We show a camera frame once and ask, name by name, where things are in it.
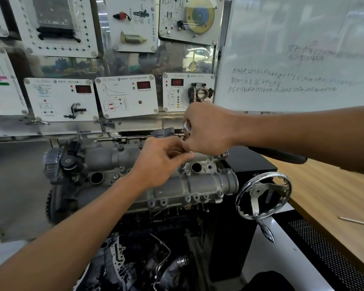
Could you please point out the white panel brass filter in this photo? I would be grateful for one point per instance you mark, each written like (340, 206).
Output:
(133, 24)

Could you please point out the person's right hand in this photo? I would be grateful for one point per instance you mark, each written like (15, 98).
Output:
(212, 130)

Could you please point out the person's black trousers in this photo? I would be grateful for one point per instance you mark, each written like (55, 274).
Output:
(267, 283)

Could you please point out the white panel green red labels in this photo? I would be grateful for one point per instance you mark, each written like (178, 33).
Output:
(6, 99)

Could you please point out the white panel curve graph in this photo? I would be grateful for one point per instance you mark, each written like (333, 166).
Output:
(133, 103)

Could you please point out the black perforated metal panel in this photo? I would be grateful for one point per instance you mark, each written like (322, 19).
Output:
(321, 254)

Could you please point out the chrome handwheel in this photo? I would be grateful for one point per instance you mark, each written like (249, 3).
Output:
(254, 190)

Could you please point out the silver hex key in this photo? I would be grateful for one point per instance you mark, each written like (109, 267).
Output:
(358, 222)

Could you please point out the white panel black lever sensor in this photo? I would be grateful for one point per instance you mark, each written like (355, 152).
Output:
(57, 99)

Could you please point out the grey metal engine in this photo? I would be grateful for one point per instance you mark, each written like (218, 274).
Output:
(206, 181)

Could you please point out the dark grey intake pipe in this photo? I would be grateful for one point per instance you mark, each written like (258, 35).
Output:
(177, 266)

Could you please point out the clear cased control module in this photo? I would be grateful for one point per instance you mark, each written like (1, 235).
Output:
(54, 12)

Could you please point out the person's right forearm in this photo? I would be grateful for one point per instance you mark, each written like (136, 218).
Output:
(306, 133)

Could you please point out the white panel yellow disc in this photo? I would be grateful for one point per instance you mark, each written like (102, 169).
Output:
(173, 6)

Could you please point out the yellow blue disc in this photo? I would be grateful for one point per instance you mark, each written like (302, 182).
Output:
(200, 15)

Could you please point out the person's left hand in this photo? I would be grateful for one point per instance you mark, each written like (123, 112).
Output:
(160, 160)

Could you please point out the white panel throttle body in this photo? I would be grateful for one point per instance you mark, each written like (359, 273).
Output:
(182, 78)

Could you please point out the large whiteboard on stand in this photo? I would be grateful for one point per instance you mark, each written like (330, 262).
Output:
(291, 27)

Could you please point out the person's left forearm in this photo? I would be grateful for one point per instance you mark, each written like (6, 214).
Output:
(63, 239)

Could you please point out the white sensor training panel board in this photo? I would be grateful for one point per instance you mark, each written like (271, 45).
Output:
(18, 178)

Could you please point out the black throttle body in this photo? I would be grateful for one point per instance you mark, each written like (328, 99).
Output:
(201, 93)

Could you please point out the white panel control module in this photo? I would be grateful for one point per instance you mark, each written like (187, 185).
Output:
(88, 27)

